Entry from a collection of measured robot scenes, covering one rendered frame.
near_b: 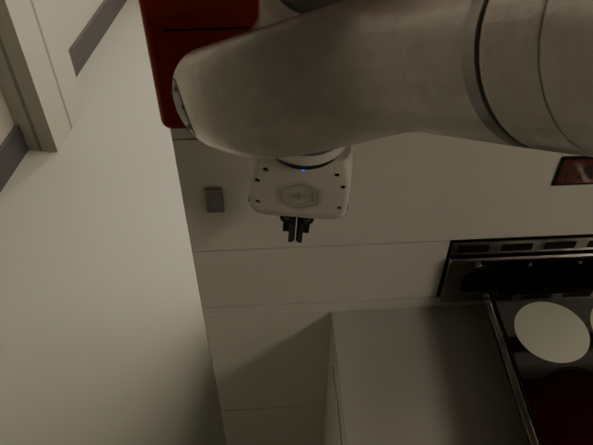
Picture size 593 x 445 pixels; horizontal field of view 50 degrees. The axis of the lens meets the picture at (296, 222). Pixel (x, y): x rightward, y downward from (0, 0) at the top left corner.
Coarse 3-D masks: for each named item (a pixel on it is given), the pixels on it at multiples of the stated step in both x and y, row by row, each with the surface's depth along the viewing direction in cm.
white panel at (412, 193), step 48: (192, 144) 75; (384, 144) 76; (432, 144) 77; (480, 144) 77; (192, 192) 80; (240, 192) 81; (384, 192) 82; (432, 192) 83; (480, 192) 83; (528, 192) 84; (576, 192) 84; (192, 240) 87; (240, 240) 87; (336, 240) 88; (384, 240) 89; (432, 240) 89; (480, 240) 91; (240, 288) 95; (288, 288) 95; (336, 288) 96; (384, 288) 97; (432, 288) 97
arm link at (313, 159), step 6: (330, 150) 56; (336, 150) 56; (342, 150) 58; (294, 156) 56; (300, 156) 56; (306, 156) 55; (312, 156) 56; (318, 156) 56; (324, 156) 56; (330, 156) 57; (336, 156) 57; (288, 162) 57; (294, 162) 56; (300, 162) 56; (306, 162) 56; (312, 162) 56; (318, 162) 57; (324, 162) 57
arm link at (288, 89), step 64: (384, 0) 34; (448, 0) 28; (192, 64) 43; (256, 64) 38; (320, 64) 37; (384, 64) 33; (448, 64) 28; (192, 128) 47; (256, 128) 40; (320, 128) 39; (384, 128) 38; (448, 128) 32
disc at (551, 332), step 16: (528, 304) 91; (544, 304) 91; (528, 320) 90; (544, 320) 90; (560, 320) 90; (576, 320) 90; (528, 336) 88; (544, 336) 88; (560, 336) 88; (576, 336) 88; (544, 352) 86; (560, 352) 86; (576, 352) 86
